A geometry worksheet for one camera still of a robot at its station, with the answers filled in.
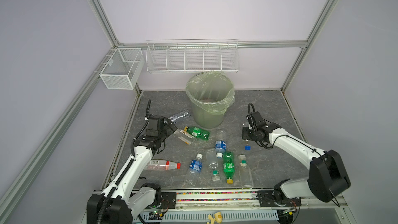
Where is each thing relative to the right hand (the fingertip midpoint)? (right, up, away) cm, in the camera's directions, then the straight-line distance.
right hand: (246, 134), depth 88 cm
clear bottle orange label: (-36, -2, +3) cm, 36 cm away
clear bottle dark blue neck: (-45, +8, +14) cm, 47 cm away
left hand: (-44, +4, -5) cm, 44 cm away
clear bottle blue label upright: (-15, -5, -2) cm, 16 cm away
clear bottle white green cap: (-3, -21, -8) cm, 23 cm away
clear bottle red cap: (-48, -14, -8) cm, 50 cm away
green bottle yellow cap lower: (-12, -14, -9) cm, 21 cm away
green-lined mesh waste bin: (-20, +24, +16) cm, 35 cm away
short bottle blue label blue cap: (-1, -6, -5) cm, 8 cm away
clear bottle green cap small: (-20, -13, -3) cm, 24 cm away
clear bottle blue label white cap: (-30, -19, -6) cm, 36 cm away
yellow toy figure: (-18, -32, -21) cm, 43 cm away
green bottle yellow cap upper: (-29, +1, +3) cm, 29 cm away
